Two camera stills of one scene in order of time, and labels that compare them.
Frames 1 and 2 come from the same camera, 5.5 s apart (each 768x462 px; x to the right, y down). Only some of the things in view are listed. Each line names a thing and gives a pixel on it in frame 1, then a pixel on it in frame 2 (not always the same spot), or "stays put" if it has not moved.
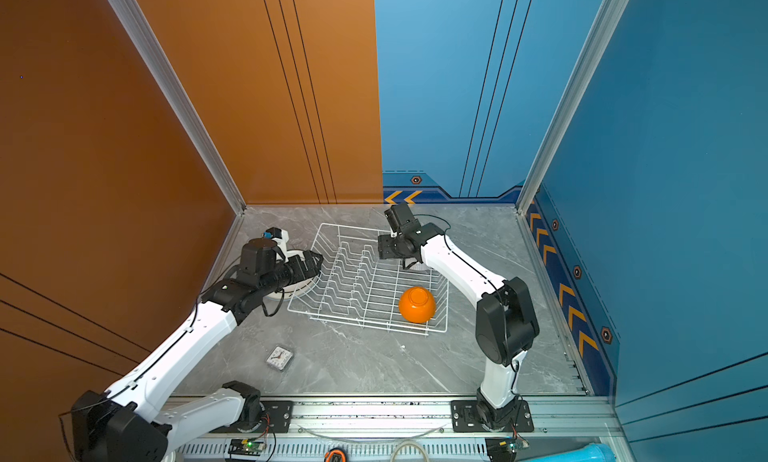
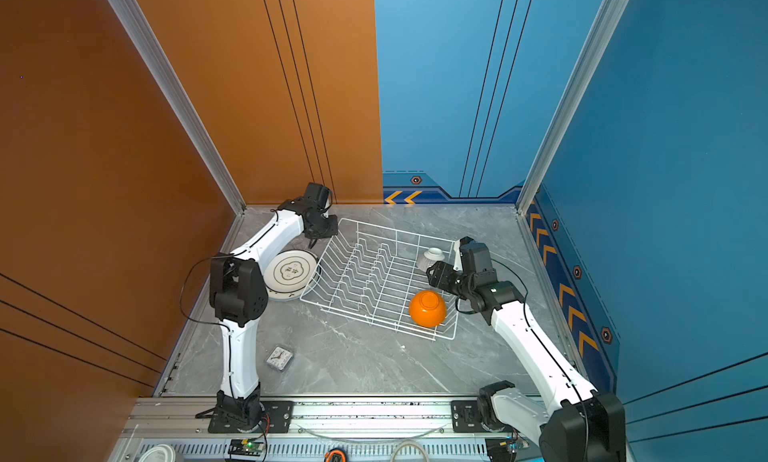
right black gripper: x=384 y=249 to x=441 y=275
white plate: x=298 y=289 stays put
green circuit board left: x=241 y=446 stays put
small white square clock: x=280 y=357 stays put
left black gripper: x=312 y=268 to x=333 y=230
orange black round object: x=327 y=456 stays put
